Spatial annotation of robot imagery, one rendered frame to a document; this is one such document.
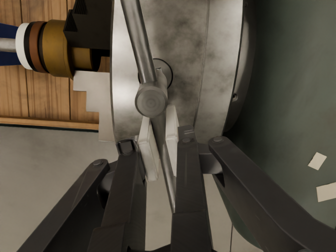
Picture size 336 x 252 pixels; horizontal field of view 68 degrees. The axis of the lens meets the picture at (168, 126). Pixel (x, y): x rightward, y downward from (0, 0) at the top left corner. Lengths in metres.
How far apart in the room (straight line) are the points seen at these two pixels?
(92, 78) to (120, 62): 0.15
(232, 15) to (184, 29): 0.05
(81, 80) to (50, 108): 0.28
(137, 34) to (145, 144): 0.07
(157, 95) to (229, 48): 0.11
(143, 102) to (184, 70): 0.09
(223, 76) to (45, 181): 1.68
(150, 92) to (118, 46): 0.10
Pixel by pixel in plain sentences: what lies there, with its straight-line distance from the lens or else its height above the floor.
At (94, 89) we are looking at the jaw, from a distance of 0.39.
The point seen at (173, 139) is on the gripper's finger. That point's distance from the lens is 0.16.
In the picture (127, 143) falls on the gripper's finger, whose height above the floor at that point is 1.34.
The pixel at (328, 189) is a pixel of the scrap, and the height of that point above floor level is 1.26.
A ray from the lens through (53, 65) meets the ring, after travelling 0.40.
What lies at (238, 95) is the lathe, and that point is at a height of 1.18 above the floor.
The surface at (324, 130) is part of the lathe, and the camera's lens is 0.28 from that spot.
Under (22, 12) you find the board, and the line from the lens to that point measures 0.68.
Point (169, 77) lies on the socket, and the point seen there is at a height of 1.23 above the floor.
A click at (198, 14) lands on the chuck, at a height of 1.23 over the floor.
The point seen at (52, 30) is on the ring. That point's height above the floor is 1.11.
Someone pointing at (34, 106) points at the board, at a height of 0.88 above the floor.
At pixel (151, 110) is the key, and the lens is 0.17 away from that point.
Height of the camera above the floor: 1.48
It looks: 75 degrees down
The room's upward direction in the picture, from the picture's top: 176 degrees clockwise
